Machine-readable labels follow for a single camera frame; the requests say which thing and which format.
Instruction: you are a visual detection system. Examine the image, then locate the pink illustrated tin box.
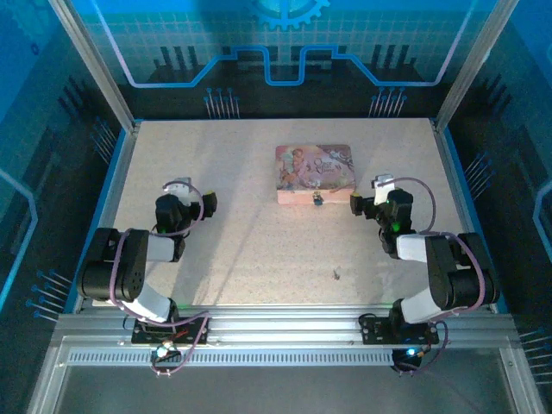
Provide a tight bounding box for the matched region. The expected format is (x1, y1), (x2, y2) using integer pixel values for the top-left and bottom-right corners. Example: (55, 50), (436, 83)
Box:
(274, 144), (358, 206)

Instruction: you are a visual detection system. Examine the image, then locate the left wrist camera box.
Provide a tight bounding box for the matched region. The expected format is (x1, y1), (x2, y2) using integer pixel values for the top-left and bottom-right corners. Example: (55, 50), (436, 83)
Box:
(172, 176), (194, 207)

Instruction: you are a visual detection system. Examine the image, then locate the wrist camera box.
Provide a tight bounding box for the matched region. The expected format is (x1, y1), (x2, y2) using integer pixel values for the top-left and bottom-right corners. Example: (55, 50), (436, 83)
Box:
(172, 176), (194, 207)
(373, 174), (396, 206)

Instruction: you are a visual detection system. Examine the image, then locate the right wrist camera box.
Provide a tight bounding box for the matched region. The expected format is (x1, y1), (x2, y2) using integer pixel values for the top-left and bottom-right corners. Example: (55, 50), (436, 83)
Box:
(373, 174), (396, 206)

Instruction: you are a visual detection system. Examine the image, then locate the aluminium table side rail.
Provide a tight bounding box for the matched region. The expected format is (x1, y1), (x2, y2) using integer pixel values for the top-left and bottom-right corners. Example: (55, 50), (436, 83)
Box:
(72, 122), (142, 312)
(430, 119), (497, 312)

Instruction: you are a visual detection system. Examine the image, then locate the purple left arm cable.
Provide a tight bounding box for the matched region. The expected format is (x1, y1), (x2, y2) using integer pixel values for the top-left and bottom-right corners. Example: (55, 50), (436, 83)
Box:
(110, 180), (211, 377)

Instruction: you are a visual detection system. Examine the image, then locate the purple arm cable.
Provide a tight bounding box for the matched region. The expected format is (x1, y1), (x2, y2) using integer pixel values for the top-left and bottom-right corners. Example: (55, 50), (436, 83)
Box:
(374, 176), (487, 375)
(110, 180), (211, 377)

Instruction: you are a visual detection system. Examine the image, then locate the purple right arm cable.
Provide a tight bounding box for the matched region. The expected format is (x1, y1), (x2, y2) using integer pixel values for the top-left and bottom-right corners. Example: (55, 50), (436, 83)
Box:
(374, 176), (487, 375)

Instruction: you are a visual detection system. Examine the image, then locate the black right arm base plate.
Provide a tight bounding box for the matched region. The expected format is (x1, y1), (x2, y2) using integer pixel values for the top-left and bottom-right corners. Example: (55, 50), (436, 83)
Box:
(359, 313), (440, 346)

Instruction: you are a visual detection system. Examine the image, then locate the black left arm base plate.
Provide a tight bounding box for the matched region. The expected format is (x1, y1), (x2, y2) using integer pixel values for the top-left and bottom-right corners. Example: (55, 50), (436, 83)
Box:
(130, 317), (211, 346)

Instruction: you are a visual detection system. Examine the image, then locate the aluminium mounting rail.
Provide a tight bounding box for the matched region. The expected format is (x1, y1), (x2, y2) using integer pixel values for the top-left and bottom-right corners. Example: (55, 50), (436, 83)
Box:
(55, 304), (517, 346)

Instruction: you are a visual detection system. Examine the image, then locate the slotted cable duct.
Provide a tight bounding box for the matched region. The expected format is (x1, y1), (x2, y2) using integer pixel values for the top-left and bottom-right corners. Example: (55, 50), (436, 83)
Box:
(66, 349), (504, 367)

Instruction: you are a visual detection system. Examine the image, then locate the aluminium frame post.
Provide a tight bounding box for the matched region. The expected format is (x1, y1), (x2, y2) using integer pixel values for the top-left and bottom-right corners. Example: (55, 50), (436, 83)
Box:
(433, 0), (522, 133)
(47, 0), (143, 132)

